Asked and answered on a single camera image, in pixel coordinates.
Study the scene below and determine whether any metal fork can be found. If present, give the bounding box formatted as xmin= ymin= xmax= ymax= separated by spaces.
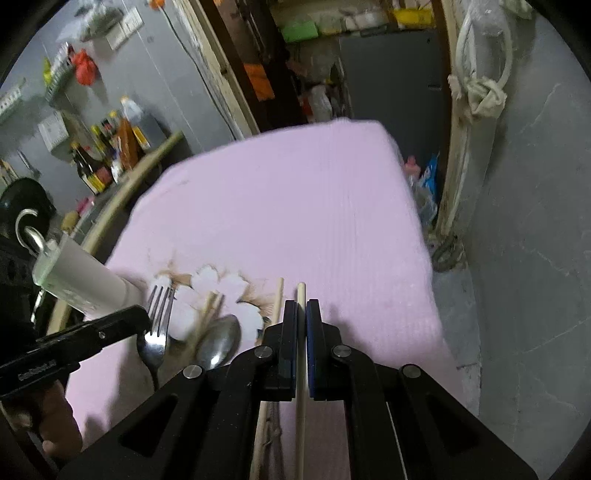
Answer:
xmin=136 ymin=285 xmax=175 ymax=391

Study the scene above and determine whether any metal spoon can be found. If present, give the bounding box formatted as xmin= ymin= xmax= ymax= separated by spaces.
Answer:
xmin=194 ymin=314 xmax=242 ymax=371

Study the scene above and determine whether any white utensil holder cup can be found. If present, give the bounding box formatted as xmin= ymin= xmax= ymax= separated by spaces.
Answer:
xmin=32 ymin=235 xmax=143 ymax=319

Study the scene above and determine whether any left hand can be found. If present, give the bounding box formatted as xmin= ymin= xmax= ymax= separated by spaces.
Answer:
xmin=33 ymin=381 xmax=83 ymax=460

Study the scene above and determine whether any pink floral cloth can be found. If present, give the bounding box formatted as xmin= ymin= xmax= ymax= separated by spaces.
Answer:
xmin=61 ymin=120 xmax=479 ymax=479

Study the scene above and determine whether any steel faucet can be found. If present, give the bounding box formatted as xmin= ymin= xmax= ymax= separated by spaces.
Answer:
xmin=15 ymin=208 xmax=46 ymax=257

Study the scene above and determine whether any black wok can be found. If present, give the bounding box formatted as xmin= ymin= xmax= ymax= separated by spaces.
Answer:
xmin=1 ymin=177 xmax=55 ymax=236

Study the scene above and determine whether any dark soy sauce bottle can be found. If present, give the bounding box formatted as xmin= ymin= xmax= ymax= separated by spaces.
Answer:
xmin=70 ymin=142 xmax=105 ymax=194

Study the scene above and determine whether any orange sauce pouch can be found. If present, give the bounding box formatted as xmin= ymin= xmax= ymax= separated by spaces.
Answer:
xmin=117 ymin=118 xmax=138 ymax=170

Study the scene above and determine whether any white paper box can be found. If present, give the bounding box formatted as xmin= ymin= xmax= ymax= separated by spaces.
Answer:
xmin=38 ymin=111 xmax=69 ymax=152

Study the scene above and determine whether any large oil jug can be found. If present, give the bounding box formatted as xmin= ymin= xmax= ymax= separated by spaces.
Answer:
xmin=120 ymin=96 xmax=151 ymax=152

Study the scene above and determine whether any red plastic bag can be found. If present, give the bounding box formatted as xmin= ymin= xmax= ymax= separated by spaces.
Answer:
xmin=71 ymin=49 xmax=98 ymax=86

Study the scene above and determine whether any grey cabinet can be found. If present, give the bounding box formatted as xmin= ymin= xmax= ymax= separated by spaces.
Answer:
xmin=339 ymin=30 xmax=449 ymax=165

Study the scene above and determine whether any green box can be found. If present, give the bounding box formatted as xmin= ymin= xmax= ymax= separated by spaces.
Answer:
xmin=280 ymin=20 xmax=320 ymax=43

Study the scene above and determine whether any bag of dried goods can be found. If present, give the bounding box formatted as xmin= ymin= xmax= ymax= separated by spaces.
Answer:
xmin=76 ymin=0 xmax=123 ymax=42

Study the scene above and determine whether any yellow bowl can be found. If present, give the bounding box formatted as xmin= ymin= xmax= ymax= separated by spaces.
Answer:
xmin=393 ymin=9 xmax=435 ymax=28

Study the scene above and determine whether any wall socket plate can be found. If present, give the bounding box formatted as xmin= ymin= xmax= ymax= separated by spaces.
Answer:
xmin=106 ymin=7 xmax=143 ymax=51

